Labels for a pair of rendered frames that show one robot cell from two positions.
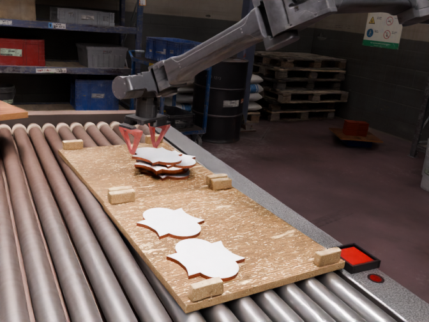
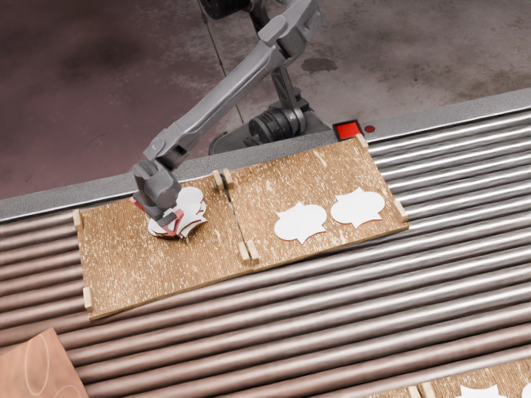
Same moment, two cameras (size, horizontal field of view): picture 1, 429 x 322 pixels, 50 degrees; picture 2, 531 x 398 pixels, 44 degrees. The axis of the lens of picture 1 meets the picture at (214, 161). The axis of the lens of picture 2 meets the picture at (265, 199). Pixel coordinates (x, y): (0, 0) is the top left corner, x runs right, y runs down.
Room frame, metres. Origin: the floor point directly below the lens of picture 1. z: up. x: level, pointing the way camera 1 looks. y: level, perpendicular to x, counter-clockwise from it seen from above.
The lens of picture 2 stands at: (0.52, 1.10, 2.24)
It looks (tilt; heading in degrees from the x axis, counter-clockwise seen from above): 48 degrees down; 293
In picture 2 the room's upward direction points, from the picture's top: 8 degrees counter-clockwise
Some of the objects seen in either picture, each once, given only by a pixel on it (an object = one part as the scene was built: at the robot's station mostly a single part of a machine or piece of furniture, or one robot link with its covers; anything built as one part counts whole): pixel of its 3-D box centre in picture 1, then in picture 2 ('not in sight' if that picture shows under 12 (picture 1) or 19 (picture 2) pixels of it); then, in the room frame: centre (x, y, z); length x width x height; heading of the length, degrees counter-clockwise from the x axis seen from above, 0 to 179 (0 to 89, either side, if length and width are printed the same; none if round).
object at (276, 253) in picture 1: (214, 232); (310, 199); (0.87, -0.02, 0.93); 0.41 x 0.35 x 0.02; 33
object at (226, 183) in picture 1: (221, 183); (227, 178); (1.10, -0.02, 0.95); 0.06 x 0.02 x 0.03; 123
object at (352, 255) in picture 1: (352, 258); (348, 132); (0.83, -0.30, 0.92); 0.06 x 0.06 x 0.01; 29
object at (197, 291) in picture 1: (206, 289); (400, 211); (0.63, -0.01, 0.95); 0.06 x 0.02 x 0.03; 123
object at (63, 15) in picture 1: (82, 16); not in sight; (5.15, 1.59, 1.16); 0.60 x 0.40 x 0.15; 125
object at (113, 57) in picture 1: (101, 55); not in sight; (5.27, 1.40, 0.76); 0.50 x 0.36 x 0.24; 128
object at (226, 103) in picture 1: (218, 98); not in sight; (5.07, 0.03, 0.44); 0.59 x 0.59 x 0.88
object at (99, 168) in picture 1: (140, 168); (159, 241); (1.22, 0.21, 0.93); 0.41 x 0.35 x 0.02; 34
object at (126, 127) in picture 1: (136, 136); (167, 219); (1.17, 0.21, 1.03); 0.07 x 0.07 x 0.09; 60
